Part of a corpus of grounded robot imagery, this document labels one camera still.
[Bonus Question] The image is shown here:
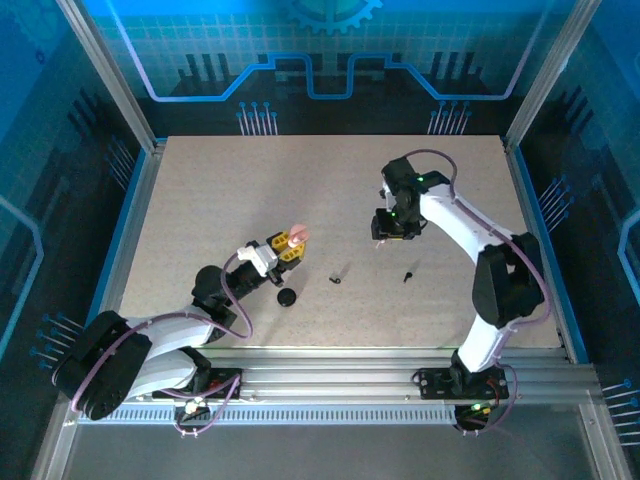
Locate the aluminium mounting rail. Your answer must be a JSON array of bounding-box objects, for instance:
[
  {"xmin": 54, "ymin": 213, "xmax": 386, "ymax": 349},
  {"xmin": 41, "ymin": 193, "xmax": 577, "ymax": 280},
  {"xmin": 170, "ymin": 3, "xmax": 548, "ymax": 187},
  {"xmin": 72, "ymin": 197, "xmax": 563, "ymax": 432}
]
[{"xmin": 94, "ymin": 344, "xmax": 601, "ymax": 401}]

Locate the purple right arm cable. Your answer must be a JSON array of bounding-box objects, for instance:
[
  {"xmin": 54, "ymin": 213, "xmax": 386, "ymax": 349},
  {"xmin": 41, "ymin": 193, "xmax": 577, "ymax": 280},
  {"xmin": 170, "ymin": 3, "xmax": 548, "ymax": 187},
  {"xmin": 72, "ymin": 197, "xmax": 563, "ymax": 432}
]
[{"xmin": 399, "ymin": 148, "xmax": 553, "ymax": 351}]

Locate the aluminium corner post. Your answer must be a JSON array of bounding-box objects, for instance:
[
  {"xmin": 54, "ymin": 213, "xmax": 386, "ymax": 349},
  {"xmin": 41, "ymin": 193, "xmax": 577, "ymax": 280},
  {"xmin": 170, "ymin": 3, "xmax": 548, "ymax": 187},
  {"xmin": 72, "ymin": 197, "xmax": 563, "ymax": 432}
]
[
  {"xmin": 502, "ymin": 0, "xmax": 604, "ymax": 154},
  {"xmin": 53, "ymin": 0, "xmax": 169, "ymax": 154}
]

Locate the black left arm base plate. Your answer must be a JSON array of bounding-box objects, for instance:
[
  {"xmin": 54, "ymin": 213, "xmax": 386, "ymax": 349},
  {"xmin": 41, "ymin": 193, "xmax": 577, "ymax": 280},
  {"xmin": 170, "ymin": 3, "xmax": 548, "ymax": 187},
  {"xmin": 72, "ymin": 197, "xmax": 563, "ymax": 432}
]
[{"xmin": 149, "ymin": 367, "xmax": 244, "ymax": 401}]

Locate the blue table edge strip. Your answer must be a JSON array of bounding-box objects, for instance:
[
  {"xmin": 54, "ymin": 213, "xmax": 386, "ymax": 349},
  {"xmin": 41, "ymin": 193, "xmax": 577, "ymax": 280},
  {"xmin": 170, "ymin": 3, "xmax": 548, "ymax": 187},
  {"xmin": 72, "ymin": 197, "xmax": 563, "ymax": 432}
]
[
  {"xmin": 513, "ymin": 144, "xmax": 590, "ymax": 364},
  {"xmin": 79, "ymin": 147, "xmax": 154, "ymax": 361}
]

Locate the aluminium side rail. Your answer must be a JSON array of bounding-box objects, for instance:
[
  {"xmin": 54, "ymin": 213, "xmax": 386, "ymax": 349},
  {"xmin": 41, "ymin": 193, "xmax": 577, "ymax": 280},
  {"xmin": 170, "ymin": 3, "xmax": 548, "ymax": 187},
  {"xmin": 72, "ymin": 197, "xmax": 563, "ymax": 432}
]
[
  {"xmin": 502, "ymin": 137, "xmax": 576, "ymax": 364},
  {"xmin": 92, "ymin": 139, "xmax": 166, "ymax": 354}
]

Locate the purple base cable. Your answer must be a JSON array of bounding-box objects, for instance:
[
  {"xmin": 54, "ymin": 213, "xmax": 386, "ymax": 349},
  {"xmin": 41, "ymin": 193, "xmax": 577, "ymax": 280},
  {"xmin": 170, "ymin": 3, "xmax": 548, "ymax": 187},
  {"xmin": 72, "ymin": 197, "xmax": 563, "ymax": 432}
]
[
  {"xmin": 172, "ymin": 374, "xmax": 244, "ymax": 439},
  {"xmin": 452, "ymin": 377, "xmax": 514, "ymax": 439}
]

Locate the aluminium lower frame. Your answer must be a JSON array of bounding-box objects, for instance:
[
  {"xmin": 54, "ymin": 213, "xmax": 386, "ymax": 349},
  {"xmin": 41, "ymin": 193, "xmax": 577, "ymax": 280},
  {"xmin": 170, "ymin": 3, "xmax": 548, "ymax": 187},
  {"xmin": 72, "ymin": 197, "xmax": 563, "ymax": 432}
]
[{"xmin": 29, "ymin": 394, "xmax": 634, "ymax": 480}]

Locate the slotted white cable duct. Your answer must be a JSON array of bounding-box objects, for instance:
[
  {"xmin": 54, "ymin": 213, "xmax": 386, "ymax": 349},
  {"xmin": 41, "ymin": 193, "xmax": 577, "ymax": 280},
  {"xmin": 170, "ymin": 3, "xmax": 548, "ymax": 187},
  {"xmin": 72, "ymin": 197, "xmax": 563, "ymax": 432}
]
[{"xmin": 79, "ymin": 403, "xmax": 459, "ymax": 426}]

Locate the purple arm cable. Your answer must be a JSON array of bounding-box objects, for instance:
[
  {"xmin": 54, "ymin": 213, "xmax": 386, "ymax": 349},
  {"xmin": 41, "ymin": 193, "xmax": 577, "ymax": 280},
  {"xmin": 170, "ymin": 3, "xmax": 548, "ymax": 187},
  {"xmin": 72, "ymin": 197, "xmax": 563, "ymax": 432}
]
[
  {"xmin": 399, "ymin": 148, "xmax": 553, "ymax": 351},
  {"xmin": 69, "ymin": 252, "xmax": 254, "ymax": 416}
]

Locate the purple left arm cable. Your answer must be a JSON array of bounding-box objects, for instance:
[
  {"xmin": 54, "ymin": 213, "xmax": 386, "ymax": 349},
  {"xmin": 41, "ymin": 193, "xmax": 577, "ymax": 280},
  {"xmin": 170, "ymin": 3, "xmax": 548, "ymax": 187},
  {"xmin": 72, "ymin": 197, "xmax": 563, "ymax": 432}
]
[{"xmin": 69, "ymin": 252, "xmax": 254, "ymax": 416}]

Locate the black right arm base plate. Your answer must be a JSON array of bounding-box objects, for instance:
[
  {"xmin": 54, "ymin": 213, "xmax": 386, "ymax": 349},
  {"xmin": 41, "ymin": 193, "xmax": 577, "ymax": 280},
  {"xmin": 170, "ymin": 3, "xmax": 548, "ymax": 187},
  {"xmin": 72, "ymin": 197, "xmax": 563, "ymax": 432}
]
[{"xmin": 417, "ymin": 367, "xmax": 511, "ymax": 401}]

